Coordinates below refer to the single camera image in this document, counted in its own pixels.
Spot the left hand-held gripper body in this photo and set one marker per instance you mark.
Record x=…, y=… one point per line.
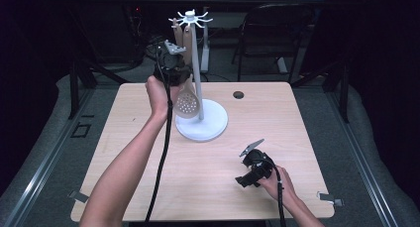
x=171, y=66

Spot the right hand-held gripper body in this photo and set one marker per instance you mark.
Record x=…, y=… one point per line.
x=259, y=164

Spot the beige skimmer spoon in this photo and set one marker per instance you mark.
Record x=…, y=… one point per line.
x=186, y=104

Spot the white utensil rack stand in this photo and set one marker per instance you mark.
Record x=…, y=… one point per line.
x=213, y=121

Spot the person's right hand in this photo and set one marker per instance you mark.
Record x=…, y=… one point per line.
x=280, y=187

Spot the person's left hand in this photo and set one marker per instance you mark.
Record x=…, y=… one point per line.
x=158, y=99

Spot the grey tape piece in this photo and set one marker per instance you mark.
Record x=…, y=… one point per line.
x=78, y=196
x=328, y=198

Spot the white angled leg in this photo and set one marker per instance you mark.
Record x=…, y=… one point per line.
x=282, y=65

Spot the black folding chair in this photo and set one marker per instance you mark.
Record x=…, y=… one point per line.
x=274, y=14

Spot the black tape square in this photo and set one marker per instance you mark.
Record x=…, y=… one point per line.
x=73, y=132

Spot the black metal frame leg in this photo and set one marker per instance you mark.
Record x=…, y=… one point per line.
x=74, y=88
x=344, y=94

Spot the aluminium rail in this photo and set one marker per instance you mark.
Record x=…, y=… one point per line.
x=360, y=161
x=43, y=174

